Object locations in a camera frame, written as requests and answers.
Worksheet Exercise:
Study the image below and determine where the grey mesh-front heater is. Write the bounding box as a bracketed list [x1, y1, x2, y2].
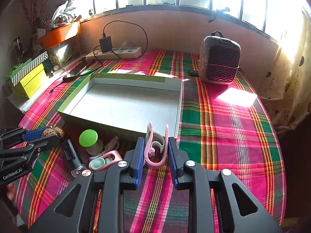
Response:
[198, 30, 241, 85]

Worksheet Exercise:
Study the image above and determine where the orange planter box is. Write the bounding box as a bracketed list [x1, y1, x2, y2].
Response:
[37, 22, 81, 50]

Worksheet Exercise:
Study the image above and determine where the black clear-capped torch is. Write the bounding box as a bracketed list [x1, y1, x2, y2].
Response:
[61, 139, 86, 178]

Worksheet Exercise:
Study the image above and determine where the plaid bedspread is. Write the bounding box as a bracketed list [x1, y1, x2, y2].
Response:
[15, 50, 286, 232]

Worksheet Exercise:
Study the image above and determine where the cream spotted curtain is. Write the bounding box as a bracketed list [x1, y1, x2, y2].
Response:
[258, 13, 310, 134]

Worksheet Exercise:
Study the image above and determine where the person's hand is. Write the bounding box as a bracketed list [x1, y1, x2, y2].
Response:
[6, 183, 16, 200]

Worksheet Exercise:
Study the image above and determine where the pink case with green insert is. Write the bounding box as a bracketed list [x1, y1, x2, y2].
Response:
[89, 150, 123, 172]

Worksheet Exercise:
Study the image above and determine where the pink phone ring holder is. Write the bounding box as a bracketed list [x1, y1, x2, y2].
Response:
[144, 122, 169, 170]

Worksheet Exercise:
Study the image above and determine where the grey green cardboard box tray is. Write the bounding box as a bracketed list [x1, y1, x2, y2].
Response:
[58, 73, 183, 138]

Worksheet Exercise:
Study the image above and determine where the black smartphone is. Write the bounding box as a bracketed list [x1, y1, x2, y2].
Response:
[63, 60, 91, 82]

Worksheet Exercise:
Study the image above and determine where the yellow box striped lid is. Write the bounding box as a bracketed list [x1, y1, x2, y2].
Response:
[5, 51, 48, 99]

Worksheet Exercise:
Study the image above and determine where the white power strip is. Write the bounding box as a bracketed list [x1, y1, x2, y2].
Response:
[85, 47, 142, 60]

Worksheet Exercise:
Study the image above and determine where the green mushroom lamp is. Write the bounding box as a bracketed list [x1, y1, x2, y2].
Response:
[79, 129, 103, 156]

